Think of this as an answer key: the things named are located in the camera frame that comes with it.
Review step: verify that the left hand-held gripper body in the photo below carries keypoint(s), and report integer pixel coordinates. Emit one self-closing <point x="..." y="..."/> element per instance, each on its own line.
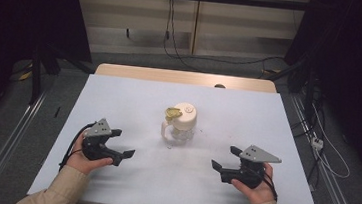
<point x="97" y="146"/>

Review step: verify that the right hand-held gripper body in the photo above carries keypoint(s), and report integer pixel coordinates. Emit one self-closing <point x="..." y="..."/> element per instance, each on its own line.
<point x="245" y="173"/>

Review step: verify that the cream-lidded glass food chopper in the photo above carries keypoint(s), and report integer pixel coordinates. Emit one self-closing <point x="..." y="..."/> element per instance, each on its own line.
<point x="185" y="119"/>

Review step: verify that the person's right hand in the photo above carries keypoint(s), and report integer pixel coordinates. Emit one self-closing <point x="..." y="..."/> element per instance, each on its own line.
<point x="257" y="191"/>

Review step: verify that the person's left hand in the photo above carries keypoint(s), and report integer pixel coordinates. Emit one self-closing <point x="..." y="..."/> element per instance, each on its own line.
<point x="79" y="162"/>

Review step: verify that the white table sheet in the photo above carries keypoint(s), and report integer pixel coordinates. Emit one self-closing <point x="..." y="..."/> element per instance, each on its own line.
<point x="175" y="175"/>

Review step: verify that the yellowish crumpled piece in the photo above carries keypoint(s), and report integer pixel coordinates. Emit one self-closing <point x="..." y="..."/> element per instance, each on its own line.
<point x="173" y="113"/>

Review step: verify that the wooden table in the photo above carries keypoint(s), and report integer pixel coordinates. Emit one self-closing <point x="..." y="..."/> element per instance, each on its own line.
<point x="158" y="75"/>

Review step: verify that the white power strip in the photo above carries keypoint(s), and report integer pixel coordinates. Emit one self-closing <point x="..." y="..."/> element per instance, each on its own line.
<point x="317" y="144"/>

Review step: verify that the black metal stand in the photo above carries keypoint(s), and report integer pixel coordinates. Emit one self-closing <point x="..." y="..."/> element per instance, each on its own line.
<point x="38" y="71"/>

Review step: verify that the dark curtain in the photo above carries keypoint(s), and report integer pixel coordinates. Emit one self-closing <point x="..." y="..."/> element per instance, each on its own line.
<point x="358" y="48"/>
<point x="20" y="12"/>

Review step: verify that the aluminium floor rail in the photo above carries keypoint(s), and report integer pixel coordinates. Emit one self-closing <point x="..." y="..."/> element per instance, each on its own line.
<point x="6" y="152"/>
<point x="335" y="187"/>

